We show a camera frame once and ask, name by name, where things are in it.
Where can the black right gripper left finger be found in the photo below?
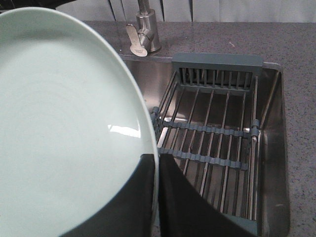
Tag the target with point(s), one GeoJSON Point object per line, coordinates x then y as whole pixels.
{"type": "Point", "coordinates": [129, 213]}

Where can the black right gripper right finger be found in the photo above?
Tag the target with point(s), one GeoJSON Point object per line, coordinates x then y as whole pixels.
{"type": "Point", "coordinates": [183, 212]}

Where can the light green round plate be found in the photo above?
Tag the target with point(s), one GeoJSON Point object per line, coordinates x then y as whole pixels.
{"type": "Point", "coordinates": [73, 123]}

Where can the grey sink dish rack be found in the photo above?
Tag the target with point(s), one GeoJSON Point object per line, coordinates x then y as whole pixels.
{"type": "Point", "coordinates": [208, 120]}

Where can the stainless steel faucet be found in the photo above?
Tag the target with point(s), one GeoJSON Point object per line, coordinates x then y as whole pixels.
{"type": "Point", "coordinates": [145, 40]}

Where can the white pleated curtain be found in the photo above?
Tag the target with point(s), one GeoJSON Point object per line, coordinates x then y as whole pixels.
{"type": "Point", "coordinates": [300, 11]}

